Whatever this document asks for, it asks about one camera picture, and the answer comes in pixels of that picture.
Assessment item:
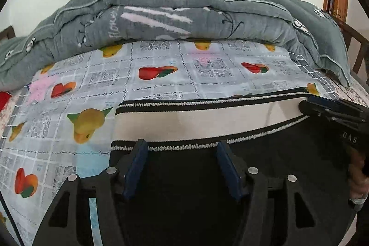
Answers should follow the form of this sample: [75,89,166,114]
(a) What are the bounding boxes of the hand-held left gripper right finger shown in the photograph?
[216,141,358,246]

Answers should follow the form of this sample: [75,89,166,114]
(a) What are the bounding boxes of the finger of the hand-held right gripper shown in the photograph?
[308,95,366,114]
[298,100,342,123]

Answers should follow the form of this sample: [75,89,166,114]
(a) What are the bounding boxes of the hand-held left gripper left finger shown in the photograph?
[32,139,149,246]

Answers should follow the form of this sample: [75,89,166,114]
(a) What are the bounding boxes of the black pants with white stripe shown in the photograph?
[111,87,369,246]

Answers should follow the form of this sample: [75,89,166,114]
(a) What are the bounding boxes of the person's right hand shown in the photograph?
[346,146,369,206]

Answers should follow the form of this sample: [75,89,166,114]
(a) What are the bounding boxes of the grey checked cloth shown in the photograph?
[290,53,346,99]

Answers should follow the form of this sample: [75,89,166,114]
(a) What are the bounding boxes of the fruit print bed sheet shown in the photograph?
[0,40,329,246]

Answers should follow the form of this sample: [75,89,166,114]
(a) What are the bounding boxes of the floral mattress cover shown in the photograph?
[0,77,369,143]

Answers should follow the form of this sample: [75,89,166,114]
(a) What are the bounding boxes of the grey quilt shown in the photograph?
[0,0,352,91]

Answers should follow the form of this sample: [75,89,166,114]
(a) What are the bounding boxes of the red pillow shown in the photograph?
[0,91,12,111]

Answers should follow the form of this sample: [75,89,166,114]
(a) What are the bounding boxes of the wooden bed headboard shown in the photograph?
[0,26,15,40]

